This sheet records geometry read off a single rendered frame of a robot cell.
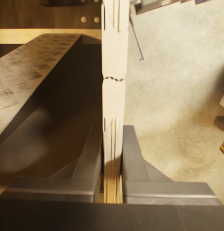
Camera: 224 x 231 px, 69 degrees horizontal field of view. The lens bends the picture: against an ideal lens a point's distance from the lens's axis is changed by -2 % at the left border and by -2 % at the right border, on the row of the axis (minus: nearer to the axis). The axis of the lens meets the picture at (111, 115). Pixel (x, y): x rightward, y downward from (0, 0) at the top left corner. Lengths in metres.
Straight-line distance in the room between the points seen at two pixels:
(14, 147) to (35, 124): 0.07
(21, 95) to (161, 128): 1.05
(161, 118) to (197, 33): 0.56
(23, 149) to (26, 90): 0.15
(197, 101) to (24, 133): 1.11
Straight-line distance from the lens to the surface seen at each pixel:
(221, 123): 1.24
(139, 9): 0.30
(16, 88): 0.39
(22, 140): 0.28
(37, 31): 0.94
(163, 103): 1.17
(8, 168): 0.24
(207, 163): 1.61
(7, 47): 1.03
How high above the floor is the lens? 1.04
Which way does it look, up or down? 63 degrees down
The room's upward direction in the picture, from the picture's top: 177 degrees counter-clockwise
